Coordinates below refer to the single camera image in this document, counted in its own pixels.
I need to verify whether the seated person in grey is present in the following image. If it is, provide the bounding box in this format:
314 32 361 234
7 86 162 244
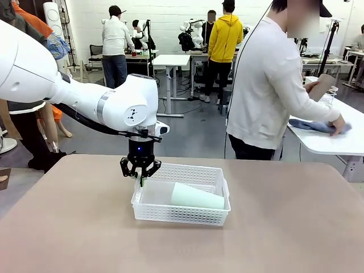
349 24 364 86

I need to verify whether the mint green cup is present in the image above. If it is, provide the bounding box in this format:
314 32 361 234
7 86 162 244
169 181 225 210

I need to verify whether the white round stand base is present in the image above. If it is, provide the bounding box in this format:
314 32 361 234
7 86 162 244
0 136 18 155

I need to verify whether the taupe cup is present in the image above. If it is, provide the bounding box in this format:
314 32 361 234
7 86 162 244
308 73 335 102

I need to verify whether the grey plastic stool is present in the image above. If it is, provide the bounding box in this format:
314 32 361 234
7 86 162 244
217 86 234 116

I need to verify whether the mannequin in dark green jacket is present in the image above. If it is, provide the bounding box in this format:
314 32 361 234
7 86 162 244
0 0 68 173

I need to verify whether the person's left hand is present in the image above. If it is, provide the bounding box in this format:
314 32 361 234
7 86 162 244
303 80 321 93

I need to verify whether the white side table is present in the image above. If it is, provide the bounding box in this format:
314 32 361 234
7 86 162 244
284 90 364 183

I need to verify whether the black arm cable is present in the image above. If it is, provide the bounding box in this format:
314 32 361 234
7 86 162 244
45 98 163 143

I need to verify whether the person in yellow hoodie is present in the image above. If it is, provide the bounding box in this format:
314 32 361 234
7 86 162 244
203 0 245 104

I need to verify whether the white wooden step stool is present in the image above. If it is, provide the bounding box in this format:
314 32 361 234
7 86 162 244
64 59 91 84

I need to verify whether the person's right hand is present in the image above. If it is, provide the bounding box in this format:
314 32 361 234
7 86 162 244
328 114 346 136

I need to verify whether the white robot with round joints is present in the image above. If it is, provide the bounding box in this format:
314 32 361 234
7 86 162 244
179 18 207 49

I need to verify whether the long grey desk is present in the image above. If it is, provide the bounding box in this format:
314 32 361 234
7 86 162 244
189 49 242 97

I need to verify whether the mannequin in orange and blue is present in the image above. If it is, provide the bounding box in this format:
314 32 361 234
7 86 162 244
13 2 73 139

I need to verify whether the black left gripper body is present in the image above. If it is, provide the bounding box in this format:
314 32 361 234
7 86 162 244
127 139 156 166

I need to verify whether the person in white sweater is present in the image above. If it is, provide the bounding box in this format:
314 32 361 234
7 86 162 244
226 0 346 160

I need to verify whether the blue cleaning cloth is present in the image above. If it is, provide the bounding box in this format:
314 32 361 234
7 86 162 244
288 118 353 135

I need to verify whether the cluttered background desk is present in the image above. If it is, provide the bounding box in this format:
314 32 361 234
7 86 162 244
300 55 355 72

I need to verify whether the person's right forearm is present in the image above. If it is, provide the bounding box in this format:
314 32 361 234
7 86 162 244
295 93 341 125

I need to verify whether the person in white shirt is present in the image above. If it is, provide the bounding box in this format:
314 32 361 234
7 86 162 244
101 5 136 89

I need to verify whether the black office chair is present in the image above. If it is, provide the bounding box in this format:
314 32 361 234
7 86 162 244
88 44 103 71

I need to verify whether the black tripod pole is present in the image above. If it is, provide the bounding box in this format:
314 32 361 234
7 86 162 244
317 19 341 77

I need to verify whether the wood top desk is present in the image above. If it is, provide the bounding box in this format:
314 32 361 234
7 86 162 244
125 49 160 83

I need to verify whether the white standing desk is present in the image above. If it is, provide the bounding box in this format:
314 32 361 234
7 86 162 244
152 53 191 118

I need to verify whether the white perforated plastic basket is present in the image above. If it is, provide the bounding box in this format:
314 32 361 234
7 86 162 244
130 163 231 228

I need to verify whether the person in black top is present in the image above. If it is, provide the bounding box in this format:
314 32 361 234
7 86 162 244
201 10 217 49

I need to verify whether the white wire rack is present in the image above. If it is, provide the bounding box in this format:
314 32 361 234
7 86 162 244
320 85 340 108

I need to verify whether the thin black hanging cable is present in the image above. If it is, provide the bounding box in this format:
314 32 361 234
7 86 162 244
223 0 274 160

